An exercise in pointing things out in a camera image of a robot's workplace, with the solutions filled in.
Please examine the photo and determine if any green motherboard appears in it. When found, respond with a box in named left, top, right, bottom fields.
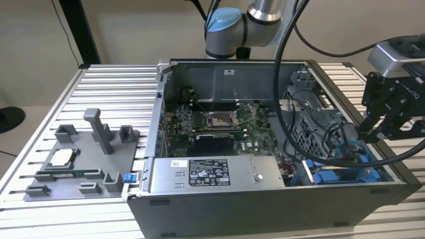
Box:
left=164, top=99, right=283, bottom=158

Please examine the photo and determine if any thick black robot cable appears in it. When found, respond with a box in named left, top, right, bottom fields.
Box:
left=272, top=0, right=425, bottom=168

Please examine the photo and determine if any silver CPU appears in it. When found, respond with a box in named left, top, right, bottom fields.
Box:
left=50, top=150, right=77, bottom=167

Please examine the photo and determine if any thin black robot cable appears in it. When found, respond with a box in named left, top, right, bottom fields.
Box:
left=292, top=0, right=380, bottom=57

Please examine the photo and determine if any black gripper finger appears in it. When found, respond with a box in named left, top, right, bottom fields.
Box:
left=367, top=113, right=425, bottom=144
left=358, top=72, right=388, bottom=139

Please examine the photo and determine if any thin black wall cable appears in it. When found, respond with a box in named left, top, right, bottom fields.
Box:
left=50, top=0, right=82, bottom=66

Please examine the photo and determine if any black wrist mount plate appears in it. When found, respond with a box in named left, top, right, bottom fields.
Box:
left=387, top=34, right=425, bottom=52

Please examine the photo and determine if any grey perforated disk bay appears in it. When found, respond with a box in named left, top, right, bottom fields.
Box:
left=280, top=84, right=367, bottom=161

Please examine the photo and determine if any black graphics card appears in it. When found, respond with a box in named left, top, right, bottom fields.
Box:
left=195, top=133, right=235, bottom=153

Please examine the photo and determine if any black metal frame post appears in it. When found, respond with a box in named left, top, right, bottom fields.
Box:
left=59, top=0, right=103, bottom=65

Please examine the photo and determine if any dark grey PC case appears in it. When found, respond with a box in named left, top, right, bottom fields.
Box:
left=129, top=58, right=423, bottom=239

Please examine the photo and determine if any green RAM stick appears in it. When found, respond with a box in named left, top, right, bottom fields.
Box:
left=38, top=169, right=101, bottom=176

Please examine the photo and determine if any metal socket cover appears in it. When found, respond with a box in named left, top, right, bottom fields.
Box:
left=232, top=103, right=260, bottom=125

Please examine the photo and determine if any thin metal locking lever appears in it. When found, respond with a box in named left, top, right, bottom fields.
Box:
left=195, top=100, right=214, bottom=115

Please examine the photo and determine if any silver power supply unit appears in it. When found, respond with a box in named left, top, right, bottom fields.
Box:
left=150, top=156, right=287, bottom=194

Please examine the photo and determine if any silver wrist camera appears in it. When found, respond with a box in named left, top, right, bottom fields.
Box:
left=367, top=41, right=425, bottom=78

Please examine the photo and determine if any blue bay carrier tab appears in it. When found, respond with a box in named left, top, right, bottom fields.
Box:
left=314, top=171, right=338, bottom=185

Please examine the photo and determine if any black RAM slot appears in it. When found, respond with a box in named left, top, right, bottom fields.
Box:
left=198, top=100, right=243, bottom=112

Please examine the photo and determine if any grey parts rack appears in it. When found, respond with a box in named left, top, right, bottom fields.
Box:
left=23, top=108, right=143, bottom=202

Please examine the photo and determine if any CPU socket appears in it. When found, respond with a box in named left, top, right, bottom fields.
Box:
left=206, top=111, right=239, bottom=130

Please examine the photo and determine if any black round stand base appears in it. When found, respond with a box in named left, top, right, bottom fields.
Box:
left=0, top=106, right=27, bottom=134

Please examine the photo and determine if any black disk wire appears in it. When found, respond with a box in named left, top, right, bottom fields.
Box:
left=322, top=121, right=354, bottom=160

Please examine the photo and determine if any light blue disk wire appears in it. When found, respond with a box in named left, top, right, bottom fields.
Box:
left=335, top=139, right=367, bottom=161

